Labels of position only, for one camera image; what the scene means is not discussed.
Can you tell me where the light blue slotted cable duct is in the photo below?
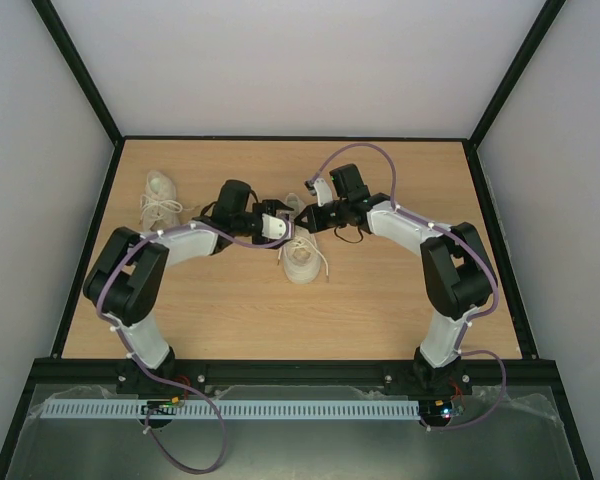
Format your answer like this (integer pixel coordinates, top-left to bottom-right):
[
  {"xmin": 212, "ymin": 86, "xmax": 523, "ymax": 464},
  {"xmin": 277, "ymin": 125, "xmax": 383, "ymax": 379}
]
[{"xmin": 40, "ymin": 399, "xmax": 420, "ymax": 421}]

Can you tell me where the left controller board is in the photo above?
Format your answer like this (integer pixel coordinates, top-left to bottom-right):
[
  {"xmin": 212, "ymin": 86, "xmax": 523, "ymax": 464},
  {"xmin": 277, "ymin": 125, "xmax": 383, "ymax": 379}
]
[{"xmin": 137, "ymin": 397, "xmax": 186, "ymax": 416}]

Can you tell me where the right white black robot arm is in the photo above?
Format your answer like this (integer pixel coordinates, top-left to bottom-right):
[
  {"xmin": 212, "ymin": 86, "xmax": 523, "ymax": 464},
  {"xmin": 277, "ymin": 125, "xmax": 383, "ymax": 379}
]
[{"xmin": 295, "ymin": 164, "xmax": 499, "ymax": 392}]

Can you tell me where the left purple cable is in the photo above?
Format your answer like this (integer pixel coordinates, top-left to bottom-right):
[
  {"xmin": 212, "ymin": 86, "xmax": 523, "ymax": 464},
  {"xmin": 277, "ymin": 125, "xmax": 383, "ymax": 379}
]
[{"xmin": 95, "ymin": 209, "xmax": 296, "ymax": 473}]

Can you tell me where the right controller board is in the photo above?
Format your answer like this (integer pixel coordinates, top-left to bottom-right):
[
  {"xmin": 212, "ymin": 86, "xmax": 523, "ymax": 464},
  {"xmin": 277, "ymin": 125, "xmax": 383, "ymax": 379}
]
[{"xmin": 419, "ymin": 395, "xmax": 466, "ymax": 422}]

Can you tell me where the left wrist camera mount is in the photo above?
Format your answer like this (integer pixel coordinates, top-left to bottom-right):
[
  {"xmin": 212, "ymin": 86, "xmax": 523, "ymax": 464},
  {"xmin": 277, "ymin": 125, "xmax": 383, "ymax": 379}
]
[{"xmin": 260, "ymin": 213, "xmax": 294, "ymax": 241}]

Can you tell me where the black aluminium frame rail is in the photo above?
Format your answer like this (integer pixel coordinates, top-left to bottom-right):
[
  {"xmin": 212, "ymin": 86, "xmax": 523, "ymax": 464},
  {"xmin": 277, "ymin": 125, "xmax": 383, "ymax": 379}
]
[{"xmin": 28, "ymin": 358, "xmax": 561, "ymax": 387}]

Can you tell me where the white lace sneaker tied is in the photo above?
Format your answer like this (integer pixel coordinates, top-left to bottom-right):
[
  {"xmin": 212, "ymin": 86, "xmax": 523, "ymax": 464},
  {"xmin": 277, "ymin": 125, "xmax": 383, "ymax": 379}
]
[{"xmin": 140, "ymin": 170, "xmax": 198, "ymax": 232}]

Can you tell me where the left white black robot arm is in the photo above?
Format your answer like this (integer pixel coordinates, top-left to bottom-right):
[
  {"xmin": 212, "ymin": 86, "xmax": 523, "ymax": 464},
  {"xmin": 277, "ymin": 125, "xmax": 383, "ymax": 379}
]
[{"xmin": 83, "ymin": 180, "xmax": 294, "ymax": 370}]

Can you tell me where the controller board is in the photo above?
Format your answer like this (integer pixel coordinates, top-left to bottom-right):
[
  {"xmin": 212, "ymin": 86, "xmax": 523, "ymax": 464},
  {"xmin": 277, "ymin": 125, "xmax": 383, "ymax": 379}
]
[
  {"xmin": 419, "ymin": 395, "xmax": 466, "ymax": 422},
  {"xmin": 137, "ymin": 397, "xmax": 186, "ymax": 416}
]

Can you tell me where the white lace sneaker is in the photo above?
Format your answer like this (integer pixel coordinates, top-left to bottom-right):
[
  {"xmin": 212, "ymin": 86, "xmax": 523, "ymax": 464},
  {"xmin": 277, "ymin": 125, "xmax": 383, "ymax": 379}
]
[
  {"xmin": 140, "ymin": 170, "xmax": 198, "ymax": 232},
  {"xmin": 275, "ymin": 192, "xmax": 330, "ymax": 285}
]

